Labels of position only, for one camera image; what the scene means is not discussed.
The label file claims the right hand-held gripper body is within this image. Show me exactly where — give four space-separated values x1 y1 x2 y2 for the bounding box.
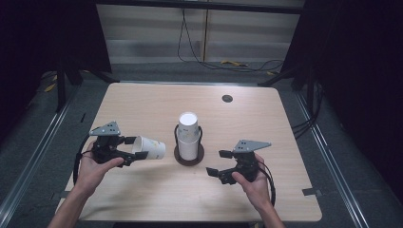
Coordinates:
232 139 273 184

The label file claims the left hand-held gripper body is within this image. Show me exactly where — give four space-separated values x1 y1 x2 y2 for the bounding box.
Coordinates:
88 121 127 165

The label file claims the white printed paper cup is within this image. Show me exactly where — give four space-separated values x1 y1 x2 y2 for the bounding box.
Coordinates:
177 111 199 142
131 135 166 161
176 134 202 162

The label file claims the black cup holder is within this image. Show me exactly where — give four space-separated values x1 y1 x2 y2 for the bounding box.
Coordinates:
173 123 205 167

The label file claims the person's right hand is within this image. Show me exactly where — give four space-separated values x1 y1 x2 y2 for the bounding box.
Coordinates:
231 153 271 213

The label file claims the person's left hand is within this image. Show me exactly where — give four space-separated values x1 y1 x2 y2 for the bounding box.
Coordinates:
75 140 125 197

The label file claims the black metal stand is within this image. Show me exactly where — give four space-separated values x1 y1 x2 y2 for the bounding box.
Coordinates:
257 61 317 115
37 61 121 114

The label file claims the dark curtain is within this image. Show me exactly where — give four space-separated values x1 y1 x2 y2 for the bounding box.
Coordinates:
279 0 403 203
0 0 112 143

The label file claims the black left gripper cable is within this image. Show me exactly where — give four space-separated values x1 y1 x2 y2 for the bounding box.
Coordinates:
72 126 100 185

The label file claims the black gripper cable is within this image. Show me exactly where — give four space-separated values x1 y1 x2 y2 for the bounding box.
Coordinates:
72 126 100 185
257 161 277 207

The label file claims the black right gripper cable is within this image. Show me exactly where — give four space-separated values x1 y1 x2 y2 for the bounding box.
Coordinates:
257 161 277 207

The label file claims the black cable bundle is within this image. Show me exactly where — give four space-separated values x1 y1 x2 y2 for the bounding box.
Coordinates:
291 80 325 141

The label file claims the metal floor rail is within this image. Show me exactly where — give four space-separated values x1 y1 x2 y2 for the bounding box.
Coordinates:
293 91 372 228
0 85 80 219

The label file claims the black hanging wall cable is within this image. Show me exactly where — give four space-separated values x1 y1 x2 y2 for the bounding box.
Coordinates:
176 8 285 73

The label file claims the dark horizontal frame bar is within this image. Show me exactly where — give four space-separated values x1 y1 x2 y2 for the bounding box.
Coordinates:
94 0 306 15

